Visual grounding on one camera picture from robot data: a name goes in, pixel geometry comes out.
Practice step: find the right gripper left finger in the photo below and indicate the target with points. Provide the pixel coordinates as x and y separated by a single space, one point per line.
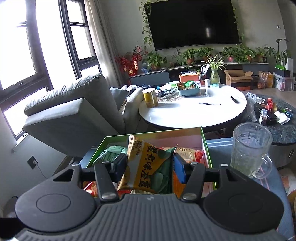
108 173

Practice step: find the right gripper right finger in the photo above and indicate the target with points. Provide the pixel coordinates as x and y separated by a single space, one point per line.
192 175

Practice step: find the yellow green pea snack bag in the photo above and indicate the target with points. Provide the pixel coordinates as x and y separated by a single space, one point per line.
149 168

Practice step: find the light green snack bag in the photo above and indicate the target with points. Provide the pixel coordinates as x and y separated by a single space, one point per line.
110 154

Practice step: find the blue striped tablecloth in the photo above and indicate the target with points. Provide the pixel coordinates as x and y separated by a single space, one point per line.
232 207

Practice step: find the green cardboard box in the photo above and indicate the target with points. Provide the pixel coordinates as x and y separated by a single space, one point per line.
190 145

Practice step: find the grey sofa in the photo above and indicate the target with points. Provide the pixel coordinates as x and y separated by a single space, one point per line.
78 116

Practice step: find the clear glass mug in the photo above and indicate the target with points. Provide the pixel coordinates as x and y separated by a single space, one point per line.
251 143

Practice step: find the black pen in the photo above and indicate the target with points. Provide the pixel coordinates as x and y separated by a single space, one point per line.
206 103

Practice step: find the round white coffee table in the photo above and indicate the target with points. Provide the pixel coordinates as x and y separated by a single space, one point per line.
186 112

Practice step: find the black marker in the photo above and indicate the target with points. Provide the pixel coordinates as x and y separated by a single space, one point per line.
235 100

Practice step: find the blue snack tray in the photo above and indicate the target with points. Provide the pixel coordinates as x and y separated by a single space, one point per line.
189 88

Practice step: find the yellow tin can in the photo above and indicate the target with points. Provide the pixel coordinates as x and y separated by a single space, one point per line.
150 97

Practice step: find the glass vase with plant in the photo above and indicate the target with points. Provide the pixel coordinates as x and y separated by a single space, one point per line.
215 63

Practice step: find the dark round side table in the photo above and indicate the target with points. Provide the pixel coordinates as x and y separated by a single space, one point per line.
280 122

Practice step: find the open cardboard box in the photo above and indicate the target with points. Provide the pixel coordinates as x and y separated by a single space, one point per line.
239 79

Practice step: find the red flower decoration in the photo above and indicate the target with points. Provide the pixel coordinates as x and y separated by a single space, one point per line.
129 62

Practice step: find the orange gift bag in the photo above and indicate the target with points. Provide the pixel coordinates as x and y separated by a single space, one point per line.
265 80

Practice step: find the wall power socket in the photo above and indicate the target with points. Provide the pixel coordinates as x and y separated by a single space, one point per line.
32 162

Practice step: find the black wall television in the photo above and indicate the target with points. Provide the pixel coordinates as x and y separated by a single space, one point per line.
191 23

